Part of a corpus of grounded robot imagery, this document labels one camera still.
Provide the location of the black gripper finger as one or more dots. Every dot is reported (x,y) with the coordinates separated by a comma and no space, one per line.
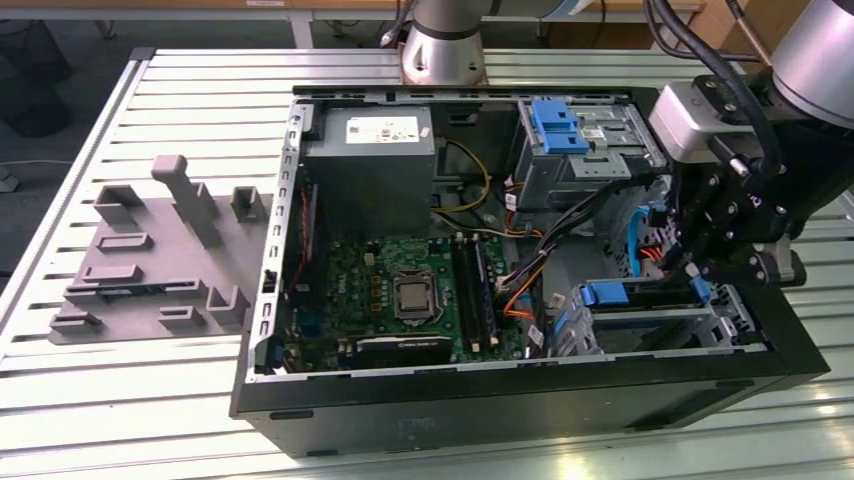
(767,265)
(690,215)

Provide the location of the hard disk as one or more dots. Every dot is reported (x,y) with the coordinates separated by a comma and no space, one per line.
(603,295)

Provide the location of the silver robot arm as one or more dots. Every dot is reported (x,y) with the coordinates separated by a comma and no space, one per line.
(440,55)

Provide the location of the silver disk bay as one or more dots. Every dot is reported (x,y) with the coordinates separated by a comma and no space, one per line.
(667,314)

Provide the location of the silver optical drive cage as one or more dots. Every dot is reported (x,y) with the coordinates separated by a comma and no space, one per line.
(601,165)

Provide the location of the blue drive latch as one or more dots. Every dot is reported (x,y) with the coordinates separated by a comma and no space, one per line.
(557,130)

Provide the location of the wooden cabinet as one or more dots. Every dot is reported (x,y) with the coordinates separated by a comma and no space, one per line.
(714,25)

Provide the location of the green motherboard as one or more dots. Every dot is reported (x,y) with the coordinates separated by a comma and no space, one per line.
(440,260)

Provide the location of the silver CPU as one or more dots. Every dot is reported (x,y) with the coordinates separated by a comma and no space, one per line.
(414,297)

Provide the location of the grey power supply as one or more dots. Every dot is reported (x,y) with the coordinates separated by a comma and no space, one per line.
(374,185)

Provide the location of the black graphics card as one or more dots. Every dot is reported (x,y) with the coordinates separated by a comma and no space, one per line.
(400,350)

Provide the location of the black PC case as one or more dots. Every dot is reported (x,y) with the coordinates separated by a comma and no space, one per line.
(467,415)

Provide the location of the white desk with wooden top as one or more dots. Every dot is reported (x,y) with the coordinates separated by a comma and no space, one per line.
(302,30)

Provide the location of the grey parts rack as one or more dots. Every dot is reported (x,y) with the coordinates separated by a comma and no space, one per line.
(167,250)

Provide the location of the dark RAM stick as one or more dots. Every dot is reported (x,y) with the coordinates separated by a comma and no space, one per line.
(127,290)

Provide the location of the black waste bin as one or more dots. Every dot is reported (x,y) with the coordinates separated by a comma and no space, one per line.
(33,100)

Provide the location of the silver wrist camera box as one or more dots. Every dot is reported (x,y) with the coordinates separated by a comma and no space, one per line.
(694,130)

